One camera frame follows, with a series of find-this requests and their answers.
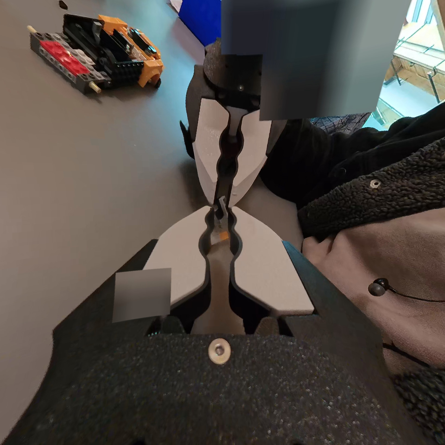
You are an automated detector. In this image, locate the small lego subassembly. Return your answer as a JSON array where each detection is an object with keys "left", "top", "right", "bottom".
[{"left": 213, "top": 196, "right": 230, "bottom": 242}]

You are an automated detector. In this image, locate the blue plaid shirt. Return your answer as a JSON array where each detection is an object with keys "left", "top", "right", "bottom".
[{"left": 309, "top": 112, "right": 372, "bottom": 135}]

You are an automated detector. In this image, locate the black wired earphone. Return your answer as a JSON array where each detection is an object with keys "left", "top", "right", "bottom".
[{"left": 368, "top": 277, "right": 445, "bottom": 303}]

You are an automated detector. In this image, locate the blue plastic storage bin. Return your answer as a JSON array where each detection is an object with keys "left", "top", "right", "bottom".
[{"left": 179, "top": 0, "right": 223, "bottom": 46}]

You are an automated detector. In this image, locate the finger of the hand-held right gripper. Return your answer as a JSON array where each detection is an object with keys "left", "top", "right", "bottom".
[
  {"left": 228, "top": 111, "right": 273, "bottom": 209},
  {"left": 193, "top": 98, "right": 231, "bottom": 206}
]

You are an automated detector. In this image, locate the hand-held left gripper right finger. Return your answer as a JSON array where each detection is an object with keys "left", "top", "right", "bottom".
[{"left": 229, "top": 206, "right": 314, "bottom": 317}]

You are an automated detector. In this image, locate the beige sweatshirt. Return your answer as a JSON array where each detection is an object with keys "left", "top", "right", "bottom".
[{"left": 302, "top": 207, "right": 445, "bottom": 378}]

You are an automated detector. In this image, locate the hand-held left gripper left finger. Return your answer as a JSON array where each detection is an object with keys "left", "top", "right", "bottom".
[{"left": 144, "top": 206, "right": 213, "bottom": 308}]

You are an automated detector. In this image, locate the orange black lego car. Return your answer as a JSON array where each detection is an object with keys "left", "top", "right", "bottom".
[{"left": 27, "top": 14, "right": 164, "bottom": 95}]

